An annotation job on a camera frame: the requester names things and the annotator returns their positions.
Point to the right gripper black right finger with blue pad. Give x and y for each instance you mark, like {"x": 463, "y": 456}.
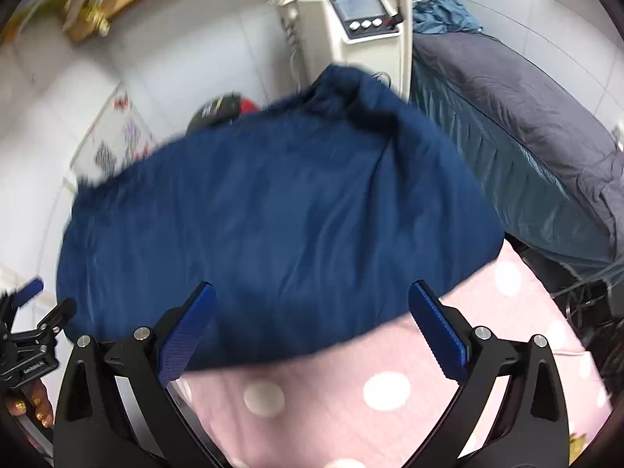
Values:
{"x": 530, "y": 428}

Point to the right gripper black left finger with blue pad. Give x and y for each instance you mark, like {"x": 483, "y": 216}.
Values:
{"x": 92, "y": 426}

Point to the navy blue jacket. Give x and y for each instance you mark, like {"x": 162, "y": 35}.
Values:
{"x": 311, "y": 218}

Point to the left hand painted nails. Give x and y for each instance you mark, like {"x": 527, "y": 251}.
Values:
{"x": 34, "y": 395}

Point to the pink polka dot sheet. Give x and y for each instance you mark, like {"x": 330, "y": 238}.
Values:
{"x": 371, "y": 402}

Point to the teal bed skirt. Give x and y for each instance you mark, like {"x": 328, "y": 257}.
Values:
{"x": 578, "y": 45}

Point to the patterned floor mat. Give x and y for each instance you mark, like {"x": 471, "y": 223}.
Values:
{"x": 118, "y": 137}

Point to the grey blanket on bed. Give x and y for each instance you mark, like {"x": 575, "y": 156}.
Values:
{"x": 539, "y": 113}

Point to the red black cap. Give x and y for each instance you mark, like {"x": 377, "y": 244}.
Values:
{"x": 222, "y": 110}

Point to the white machine with screen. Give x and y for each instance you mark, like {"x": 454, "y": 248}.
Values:
{"x": 375, "y": 36}

